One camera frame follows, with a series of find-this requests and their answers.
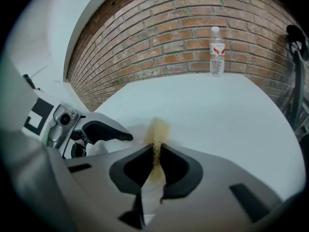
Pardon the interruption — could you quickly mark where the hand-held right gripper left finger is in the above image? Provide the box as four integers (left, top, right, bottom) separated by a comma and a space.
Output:
47, 144, 155, 232

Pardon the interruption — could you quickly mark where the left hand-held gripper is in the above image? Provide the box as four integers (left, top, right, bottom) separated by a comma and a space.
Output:
23, 97, 134, 159

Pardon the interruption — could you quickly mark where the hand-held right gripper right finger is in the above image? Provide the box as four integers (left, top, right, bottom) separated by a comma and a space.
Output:
158, 143, 282, 225

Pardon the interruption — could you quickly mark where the yellow sponge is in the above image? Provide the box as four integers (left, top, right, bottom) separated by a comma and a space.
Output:
144, 116, 173, 186

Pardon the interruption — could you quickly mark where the clear plastic water bottle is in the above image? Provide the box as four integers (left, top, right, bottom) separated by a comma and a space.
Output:
209, 26, 226, 78

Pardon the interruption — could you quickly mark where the black office chair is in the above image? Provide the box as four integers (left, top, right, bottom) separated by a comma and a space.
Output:
281, 24, 309, 154

